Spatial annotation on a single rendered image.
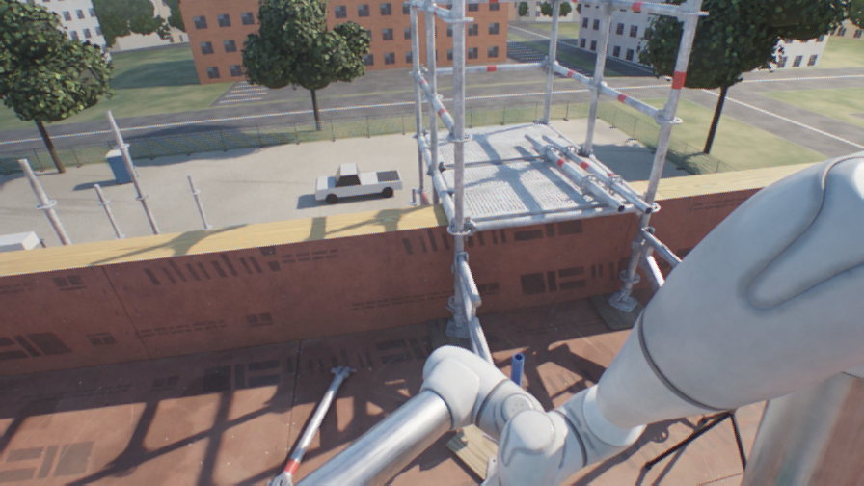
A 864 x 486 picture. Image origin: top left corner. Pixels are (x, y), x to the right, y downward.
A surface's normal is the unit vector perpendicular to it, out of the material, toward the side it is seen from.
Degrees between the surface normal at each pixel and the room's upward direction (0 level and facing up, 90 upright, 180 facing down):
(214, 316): 90
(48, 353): 90
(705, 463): 0
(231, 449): 0
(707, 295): 79
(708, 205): 90
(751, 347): 93
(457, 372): 2
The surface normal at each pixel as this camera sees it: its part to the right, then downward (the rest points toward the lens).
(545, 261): 0.17, 0.49
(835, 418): -0.67, 0.33
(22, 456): -0.04, -0.86
